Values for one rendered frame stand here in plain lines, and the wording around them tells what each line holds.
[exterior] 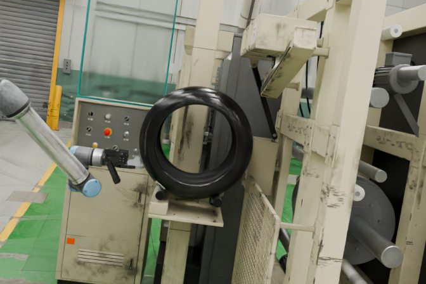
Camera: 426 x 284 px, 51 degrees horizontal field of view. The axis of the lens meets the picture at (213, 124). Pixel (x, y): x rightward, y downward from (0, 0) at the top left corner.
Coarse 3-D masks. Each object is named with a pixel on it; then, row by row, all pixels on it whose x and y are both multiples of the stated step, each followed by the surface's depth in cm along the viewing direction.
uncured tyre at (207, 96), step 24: (168, 96) 213; (192, 96) 211; (216, 96) 212; (144, 120) 216; (240, 120) 213; (144, 144) 213; (240, 144) 213; (168, 168) 239; (216, 168) 241; (240, 168) 215; (192, 192) 215; (216, 192) 217
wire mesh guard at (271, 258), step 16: (272, 208) 182; (240, 224) 257; (256, 224) 209; (272, 224) 175; (240, 240) 258; (256, 240) 203; (272, 240) 168; (240, 256) 244; (256, 256) 198; (272, 256) 168; (240, 272) 236
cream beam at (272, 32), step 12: (252, 24) 202; (264, 24) 185; (276, 24) 185; (288, 24) 185; (300, 24) 186; (312, 24) 186; (264, 36) 185; (276, 36) 186; (252, 48) 193; (264, 48) 186; (276, 48) 186
